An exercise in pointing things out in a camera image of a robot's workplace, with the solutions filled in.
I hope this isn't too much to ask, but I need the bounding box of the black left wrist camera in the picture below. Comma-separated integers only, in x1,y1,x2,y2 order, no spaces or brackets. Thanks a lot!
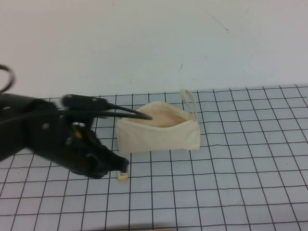
60,94,110,126

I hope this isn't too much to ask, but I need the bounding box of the black cable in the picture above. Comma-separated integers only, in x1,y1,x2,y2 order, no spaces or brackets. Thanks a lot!
56,102,153,121
0,64,16,94

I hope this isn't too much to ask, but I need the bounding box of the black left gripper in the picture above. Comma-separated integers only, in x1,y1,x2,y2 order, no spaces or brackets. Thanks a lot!
56,120,130,180

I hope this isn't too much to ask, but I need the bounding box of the small cream eraser with label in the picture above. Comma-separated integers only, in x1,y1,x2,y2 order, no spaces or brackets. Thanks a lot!
116,166,128,182

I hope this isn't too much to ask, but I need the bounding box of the cream canvas pencil case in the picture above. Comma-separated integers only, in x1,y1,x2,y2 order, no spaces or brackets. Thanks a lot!
115,89,201,154

